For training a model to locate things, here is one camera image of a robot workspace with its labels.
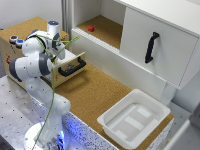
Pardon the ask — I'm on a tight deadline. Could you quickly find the white plastic box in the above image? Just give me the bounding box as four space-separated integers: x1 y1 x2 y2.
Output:
96 88 172 150

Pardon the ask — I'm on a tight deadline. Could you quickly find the wooden drawer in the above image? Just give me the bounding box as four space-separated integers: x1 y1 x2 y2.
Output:
50 49 87 90

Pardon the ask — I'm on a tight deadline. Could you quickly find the wooden drawer box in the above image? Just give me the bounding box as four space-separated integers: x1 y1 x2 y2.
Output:
0 16 71 90

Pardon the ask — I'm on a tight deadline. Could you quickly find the white sliding door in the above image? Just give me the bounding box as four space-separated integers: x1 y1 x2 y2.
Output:
119 6 200 90

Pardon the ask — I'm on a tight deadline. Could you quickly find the black drawer handle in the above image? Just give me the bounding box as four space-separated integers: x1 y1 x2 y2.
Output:
57 56 87 78

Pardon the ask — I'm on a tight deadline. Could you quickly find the red button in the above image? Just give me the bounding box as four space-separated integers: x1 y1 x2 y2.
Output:
9 34 19 44

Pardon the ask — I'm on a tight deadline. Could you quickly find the black door handle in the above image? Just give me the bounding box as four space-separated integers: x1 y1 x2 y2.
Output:
144 31 161 65

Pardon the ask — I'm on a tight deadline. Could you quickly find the blue button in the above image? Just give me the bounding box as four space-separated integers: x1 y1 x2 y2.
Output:
15 38 25 48

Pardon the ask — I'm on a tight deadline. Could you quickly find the green cable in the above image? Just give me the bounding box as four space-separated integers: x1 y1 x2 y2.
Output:
31 31 82 150

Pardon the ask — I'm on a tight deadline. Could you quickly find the white cabinet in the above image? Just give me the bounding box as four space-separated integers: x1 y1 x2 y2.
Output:
70 0 200 108

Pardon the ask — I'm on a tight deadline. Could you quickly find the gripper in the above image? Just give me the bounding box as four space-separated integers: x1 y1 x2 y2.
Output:
49 40 67 63

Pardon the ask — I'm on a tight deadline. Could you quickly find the pink block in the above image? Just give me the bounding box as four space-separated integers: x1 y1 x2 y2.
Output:
87 25 95 33

